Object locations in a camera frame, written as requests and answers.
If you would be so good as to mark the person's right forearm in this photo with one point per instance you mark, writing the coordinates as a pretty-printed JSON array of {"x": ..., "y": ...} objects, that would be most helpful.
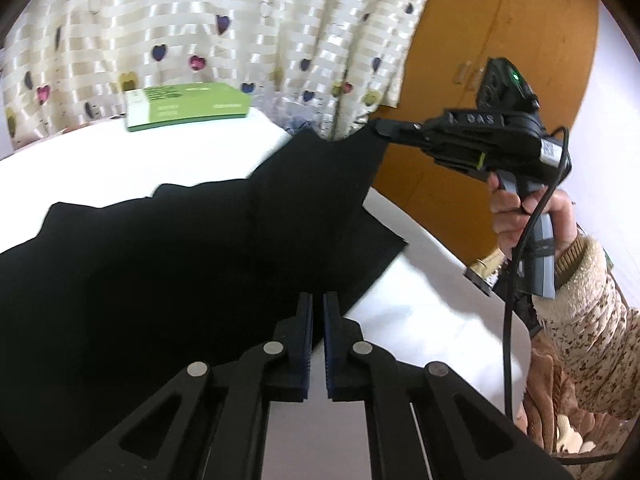
[{"x": 595, "y": 320}]

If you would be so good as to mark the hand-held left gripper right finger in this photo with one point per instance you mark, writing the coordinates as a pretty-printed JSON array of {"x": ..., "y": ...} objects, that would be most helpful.
[{"x": 331, "y": 360}]

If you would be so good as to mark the orange wooden wardrobe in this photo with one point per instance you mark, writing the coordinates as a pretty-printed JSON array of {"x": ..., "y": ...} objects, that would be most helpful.
[{"x": 500, "y": 10}]

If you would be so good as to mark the green flat box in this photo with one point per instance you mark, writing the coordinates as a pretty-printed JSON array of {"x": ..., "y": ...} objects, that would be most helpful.
[{"x": 190, "y": 105}]

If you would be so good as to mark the cream curtain with hearts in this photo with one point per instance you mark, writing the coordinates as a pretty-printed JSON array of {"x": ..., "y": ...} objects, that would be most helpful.
[{"x": 150, "y": 10}]

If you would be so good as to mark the person's right hand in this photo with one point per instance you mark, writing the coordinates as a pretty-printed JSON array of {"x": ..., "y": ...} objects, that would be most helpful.
[{"x": 505, "y": 220}]

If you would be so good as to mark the black pants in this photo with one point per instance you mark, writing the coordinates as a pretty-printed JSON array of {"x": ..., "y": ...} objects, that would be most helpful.
[{"x": 175, "y": 270}]

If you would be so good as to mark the brown fluffy garment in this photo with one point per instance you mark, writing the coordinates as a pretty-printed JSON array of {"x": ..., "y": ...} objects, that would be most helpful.
[{"x": 555, "y": 400}]

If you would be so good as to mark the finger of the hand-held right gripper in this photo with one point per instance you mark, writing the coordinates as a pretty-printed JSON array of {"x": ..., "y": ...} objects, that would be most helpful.
[{"x": 400, "y": 130}]

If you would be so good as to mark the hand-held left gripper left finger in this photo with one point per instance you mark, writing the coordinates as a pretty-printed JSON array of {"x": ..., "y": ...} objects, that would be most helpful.
[{"x": 304, "y": 360}]

